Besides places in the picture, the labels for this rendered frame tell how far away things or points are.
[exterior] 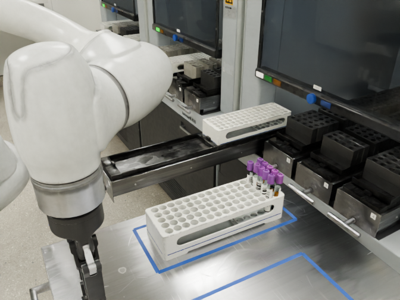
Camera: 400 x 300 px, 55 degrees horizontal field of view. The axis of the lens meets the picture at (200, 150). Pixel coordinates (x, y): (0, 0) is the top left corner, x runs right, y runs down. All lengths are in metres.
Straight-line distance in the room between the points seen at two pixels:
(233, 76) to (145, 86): 0.97
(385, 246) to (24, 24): 0.89
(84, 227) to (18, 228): 1.81
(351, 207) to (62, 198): 0.76
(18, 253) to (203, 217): 1.50
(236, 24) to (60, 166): 1.08
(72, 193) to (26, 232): 1.80
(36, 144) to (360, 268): 0.64
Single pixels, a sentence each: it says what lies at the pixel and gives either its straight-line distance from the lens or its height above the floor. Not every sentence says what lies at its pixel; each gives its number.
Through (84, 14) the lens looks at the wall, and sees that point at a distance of 4.63.
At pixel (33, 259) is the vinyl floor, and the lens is 2.12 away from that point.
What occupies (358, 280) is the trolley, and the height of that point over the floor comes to 0.82.
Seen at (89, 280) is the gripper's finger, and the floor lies 0.97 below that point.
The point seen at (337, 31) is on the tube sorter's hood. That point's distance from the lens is 1.09.
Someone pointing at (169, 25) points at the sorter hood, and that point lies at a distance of 1.90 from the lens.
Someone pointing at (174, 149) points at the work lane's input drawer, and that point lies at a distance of 1.20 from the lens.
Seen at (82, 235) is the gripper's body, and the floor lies 1.04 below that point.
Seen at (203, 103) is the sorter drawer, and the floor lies 0.78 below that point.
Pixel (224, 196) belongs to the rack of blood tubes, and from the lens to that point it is 0.86.
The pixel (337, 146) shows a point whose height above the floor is 0.87.
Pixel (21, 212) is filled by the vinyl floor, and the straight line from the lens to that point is 2.45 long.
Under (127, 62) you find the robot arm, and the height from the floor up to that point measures 1.23.
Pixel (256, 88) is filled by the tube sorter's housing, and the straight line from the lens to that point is 1.39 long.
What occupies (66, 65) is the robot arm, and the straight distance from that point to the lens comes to 0.45.
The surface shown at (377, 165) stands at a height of 0.88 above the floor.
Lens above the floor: 1.39
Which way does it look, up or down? 29 degrees down
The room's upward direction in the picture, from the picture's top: straight up
